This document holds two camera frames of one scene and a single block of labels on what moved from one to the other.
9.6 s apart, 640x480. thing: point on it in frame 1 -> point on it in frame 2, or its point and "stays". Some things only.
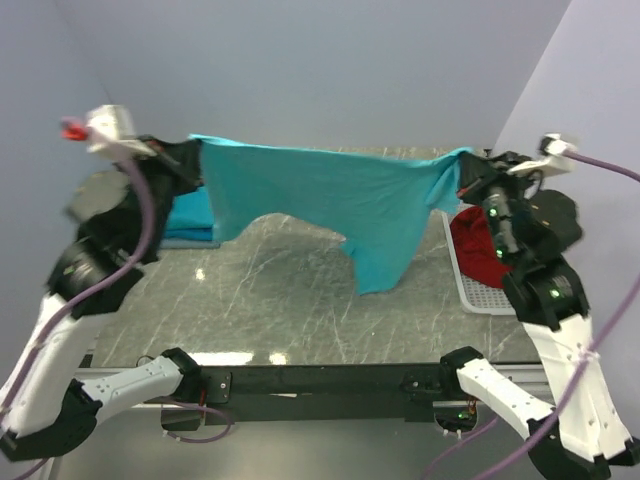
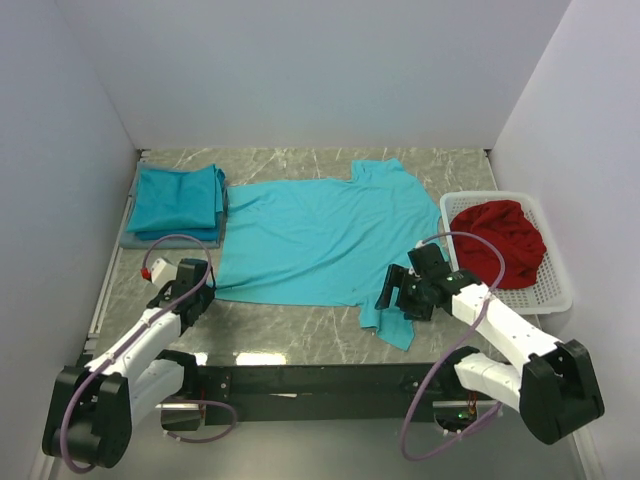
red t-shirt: [474, 238] stays
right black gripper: [479, 173] -> [399, 277]
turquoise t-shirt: [375, 201] -> [327, 242]
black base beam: [320, 392] stays
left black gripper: [181, 160] -> [208, 294]
